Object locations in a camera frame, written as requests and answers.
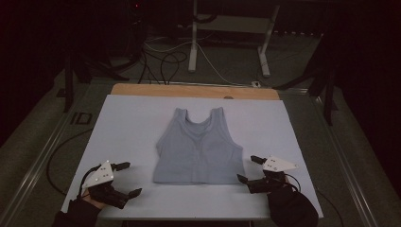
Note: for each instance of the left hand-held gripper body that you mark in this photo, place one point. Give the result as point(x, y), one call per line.
point(102, 176)

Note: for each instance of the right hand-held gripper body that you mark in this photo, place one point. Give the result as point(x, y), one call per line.
point(277, 164)

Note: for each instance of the grey-blue tank top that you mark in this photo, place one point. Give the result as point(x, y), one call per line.
point(198, 154)

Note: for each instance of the person's left hand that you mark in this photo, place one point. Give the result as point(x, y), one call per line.
point(92, 200)

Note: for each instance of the person's right hand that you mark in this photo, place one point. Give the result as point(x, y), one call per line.
point(285, 197)

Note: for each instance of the white board mat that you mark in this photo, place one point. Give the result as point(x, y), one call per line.
point(132, 132)

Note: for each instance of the white plug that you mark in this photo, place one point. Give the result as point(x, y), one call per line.
point(256, 84)

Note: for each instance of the black stand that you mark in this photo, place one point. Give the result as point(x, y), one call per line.
point(327, 94)
point(67, 85)

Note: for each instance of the aluminium rail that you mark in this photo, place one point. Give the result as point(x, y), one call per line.
point(41, 160)
point(343, 164)

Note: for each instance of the white metal stand frame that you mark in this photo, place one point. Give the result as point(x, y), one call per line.
point(235, 24)

